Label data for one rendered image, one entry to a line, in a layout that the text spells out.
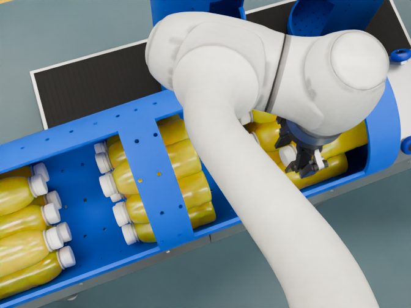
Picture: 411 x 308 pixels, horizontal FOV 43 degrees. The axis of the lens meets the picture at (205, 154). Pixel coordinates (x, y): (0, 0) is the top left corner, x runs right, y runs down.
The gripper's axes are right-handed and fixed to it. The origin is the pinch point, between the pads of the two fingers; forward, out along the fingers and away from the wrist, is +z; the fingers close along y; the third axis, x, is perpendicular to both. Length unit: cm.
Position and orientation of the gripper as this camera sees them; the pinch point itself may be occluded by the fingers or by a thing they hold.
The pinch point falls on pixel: (290, 153)
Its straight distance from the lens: 99.2
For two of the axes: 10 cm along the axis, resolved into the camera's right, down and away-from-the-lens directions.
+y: -3.5, -9.1, 2.3
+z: -0.2, 2.5, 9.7
